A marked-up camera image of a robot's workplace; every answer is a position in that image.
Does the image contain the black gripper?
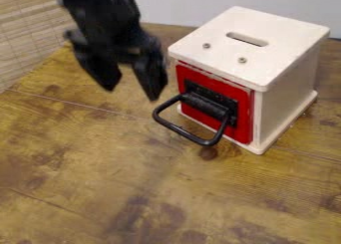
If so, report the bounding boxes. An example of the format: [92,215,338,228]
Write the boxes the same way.
[61,0,168,102]

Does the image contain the black metal drawer handle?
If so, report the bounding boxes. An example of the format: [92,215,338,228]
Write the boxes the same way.
[152,80,238,146]

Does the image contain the red wooden drawer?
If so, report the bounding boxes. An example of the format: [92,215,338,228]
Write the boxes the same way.
[175,61,254,144]

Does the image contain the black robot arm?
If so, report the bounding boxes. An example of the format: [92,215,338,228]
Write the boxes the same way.
[57,0,168,101]

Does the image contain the white wooden drawer cabinet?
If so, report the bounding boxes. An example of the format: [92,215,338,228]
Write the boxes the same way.
[168,6,330,154]

